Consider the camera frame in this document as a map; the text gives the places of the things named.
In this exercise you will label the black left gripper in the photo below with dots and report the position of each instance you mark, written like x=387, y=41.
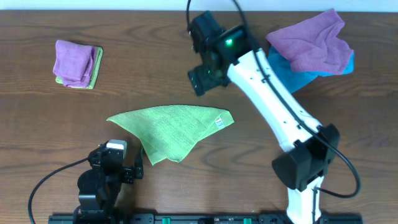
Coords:
x=129, y=172

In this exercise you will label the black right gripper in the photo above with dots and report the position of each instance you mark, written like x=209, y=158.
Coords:
x=199, y=82

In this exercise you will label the light green microfiber cloth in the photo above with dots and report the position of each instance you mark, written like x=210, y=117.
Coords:
x=172, y=131

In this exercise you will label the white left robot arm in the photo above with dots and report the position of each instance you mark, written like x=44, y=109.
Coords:
x=99, y=187

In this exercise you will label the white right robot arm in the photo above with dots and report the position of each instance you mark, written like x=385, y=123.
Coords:
x=308, y=147

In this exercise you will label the blue microfiber cloth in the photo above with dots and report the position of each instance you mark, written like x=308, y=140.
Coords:
x=287, y=74

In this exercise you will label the purple unfolded microfiber cloth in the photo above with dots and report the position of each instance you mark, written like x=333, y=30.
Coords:
x=323, y=28

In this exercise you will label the folded purple cloth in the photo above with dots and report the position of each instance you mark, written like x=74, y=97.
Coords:
x=74, y=63

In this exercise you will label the folded green cloth underneath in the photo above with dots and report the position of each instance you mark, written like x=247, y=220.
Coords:
x=95, y=70

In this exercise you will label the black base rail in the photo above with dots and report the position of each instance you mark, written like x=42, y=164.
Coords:
x=148, y=218

